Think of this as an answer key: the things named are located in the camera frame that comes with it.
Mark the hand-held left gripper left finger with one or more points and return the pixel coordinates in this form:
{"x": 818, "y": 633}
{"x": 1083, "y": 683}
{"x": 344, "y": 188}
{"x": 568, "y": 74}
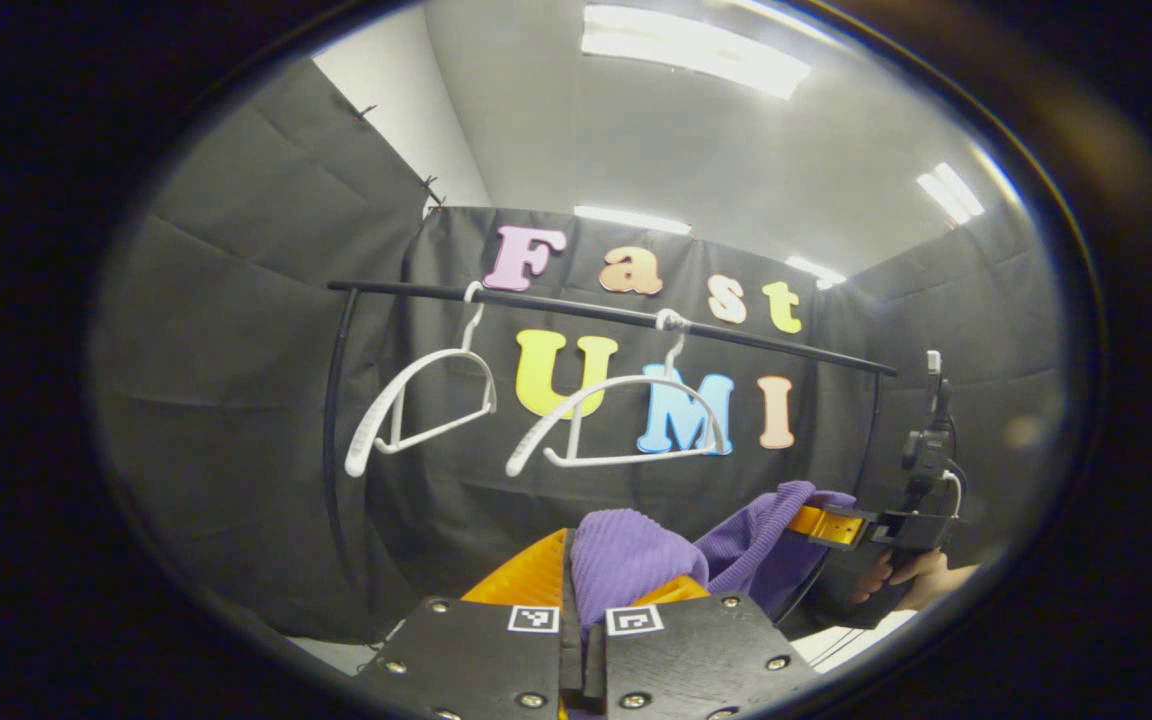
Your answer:
{"x": 476, "y": 660}

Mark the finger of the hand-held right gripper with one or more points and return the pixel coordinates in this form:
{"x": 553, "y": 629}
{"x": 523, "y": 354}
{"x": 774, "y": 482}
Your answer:
{"x": 826, "y": 525}

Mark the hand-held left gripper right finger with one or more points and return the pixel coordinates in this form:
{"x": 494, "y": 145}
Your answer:
{"x": 696, "y": 660}

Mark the purple ribbed jacket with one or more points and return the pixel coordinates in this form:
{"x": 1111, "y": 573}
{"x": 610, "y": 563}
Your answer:
{"x": 636, "y": 550}

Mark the white plastic clothes hanger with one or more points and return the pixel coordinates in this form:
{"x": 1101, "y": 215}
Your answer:
{"x": 526, "y": 450}
{"x": 361, "y": 440}

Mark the black metal clothes rack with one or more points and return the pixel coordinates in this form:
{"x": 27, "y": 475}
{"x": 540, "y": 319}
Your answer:
{"x": 566, "y": 307}

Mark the white flat sheet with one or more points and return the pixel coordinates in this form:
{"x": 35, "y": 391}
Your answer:
{"x": 851, "y": 645}

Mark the black backdrop cloth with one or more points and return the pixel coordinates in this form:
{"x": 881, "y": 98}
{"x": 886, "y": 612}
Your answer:
{"x": 236, "y": 400}

